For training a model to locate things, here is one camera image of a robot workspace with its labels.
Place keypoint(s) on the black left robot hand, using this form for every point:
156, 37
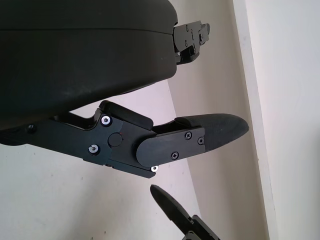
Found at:
75, 50

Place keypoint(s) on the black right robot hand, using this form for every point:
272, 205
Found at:
172, 210

